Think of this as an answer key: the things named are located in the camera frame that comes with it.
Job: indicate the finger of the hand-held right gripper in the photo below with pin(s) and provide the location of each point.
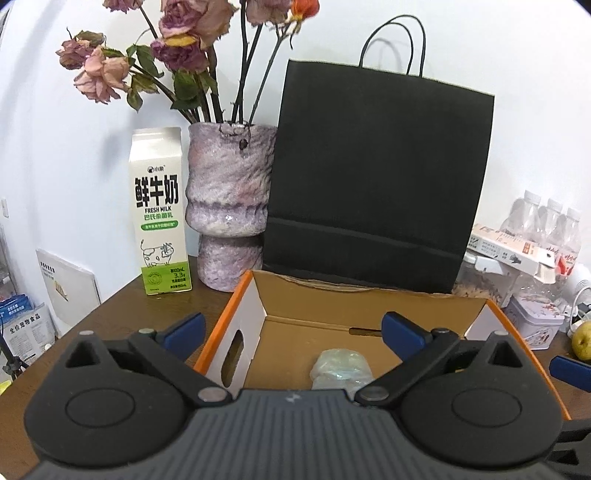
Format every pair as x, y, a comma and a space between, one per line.
572, 371

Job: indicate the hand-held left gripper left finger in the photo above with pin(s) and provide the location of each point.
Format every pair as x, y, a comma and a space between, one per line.
184, 331

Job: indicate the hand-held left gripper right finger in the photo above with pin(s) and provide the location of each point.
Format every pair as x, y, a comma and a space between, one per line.
402, 332

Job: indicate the clear plastic item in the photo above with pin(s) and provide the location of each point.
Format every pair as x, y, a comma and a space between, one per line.
339, 367

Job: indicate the orange cardboard box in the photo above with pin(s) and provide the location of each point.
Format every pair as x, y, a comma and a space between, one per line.
295, 332

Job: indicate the green apple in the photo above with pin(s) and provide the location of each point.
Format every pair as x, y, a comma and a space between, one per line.
582, 341

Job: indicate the pale purple tin box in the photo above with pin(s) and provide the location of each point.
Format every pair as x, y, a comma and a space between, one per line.
535, 323

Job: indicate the clear cereal container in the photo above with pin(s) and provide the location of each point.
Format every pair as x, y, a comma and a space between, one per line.
485, 288

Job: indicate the white green milk carton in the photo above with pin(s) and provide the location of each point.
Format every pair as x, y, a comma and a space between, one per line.
159, 207

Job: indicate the white flat carton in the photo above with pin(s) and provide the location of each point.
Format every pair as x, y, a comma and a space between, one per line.
503, 244

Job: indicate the purple mottled vase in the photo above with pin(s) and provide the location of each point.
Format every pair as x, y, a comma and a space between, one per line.
226, 184

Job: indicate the white pet food bag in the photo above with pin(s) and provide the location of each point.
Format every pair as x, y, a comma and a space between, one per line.
27, 334

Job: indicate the black paper bag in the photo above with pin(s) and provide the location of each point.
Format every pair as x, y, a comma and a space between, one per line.
378, 175

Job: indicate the blue packet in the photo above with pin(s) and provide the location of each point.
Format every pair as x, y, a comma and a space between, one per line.
11, 309

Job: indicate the dried rose bouquet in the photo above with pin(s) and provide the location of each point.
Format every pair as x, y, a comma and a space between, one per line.
178, 55

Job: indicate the white wall panel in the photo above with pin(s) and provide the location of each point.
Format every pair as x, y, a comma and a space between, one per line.
69, 290

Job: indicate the white wall switch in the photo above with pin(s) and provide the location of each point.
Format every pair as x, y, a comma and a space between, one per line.
3, 207

